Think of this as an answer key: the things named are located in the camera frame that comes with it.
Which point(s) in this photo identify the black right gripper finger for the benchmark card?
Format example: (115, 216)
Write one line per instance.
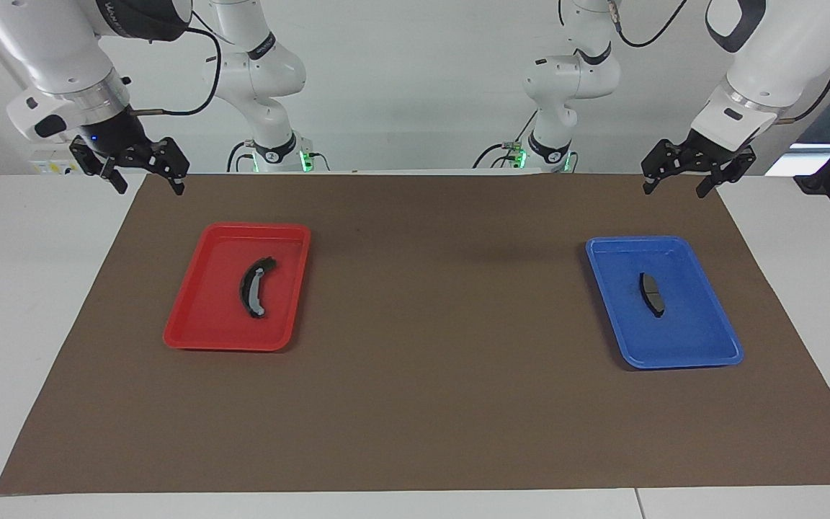
(178, 184)
(117, 180)

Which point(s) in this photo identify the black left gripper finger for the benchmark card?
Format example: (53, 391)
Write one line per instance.
(648, 183)
(710, 185)

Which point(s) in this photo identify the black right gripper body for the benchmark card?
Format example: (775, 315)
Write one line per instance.
(123, 137)

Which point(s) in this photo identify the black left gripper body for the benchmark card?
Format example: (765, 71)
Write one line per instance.
(703, 157)

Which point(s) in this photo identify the small grey brake pad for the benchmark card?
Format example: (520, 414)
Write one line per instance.
(651, 292)

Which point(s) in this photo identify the curved black brake pad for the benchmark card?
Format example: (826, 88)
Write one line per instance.
(248, 292)

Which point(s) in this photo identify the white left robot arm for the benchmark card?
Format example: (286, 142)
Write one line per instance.
(782, 50)

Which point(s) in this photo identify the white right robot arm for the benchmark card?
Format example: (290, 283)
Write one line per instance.
(62, 58)

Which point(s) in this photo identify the red plastic tray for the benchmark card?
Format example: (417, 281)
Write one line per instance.
(213, 317)

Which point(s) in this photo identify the blue plastic tray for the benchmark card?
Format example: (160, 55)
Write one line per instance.
(689, 331)

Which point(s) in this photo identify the brown table mat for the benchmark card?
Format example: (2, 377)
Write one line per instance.
(422, 404)

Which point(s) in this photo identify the white wall socket box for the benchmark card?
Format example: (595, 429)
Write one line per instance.
(51, 162)

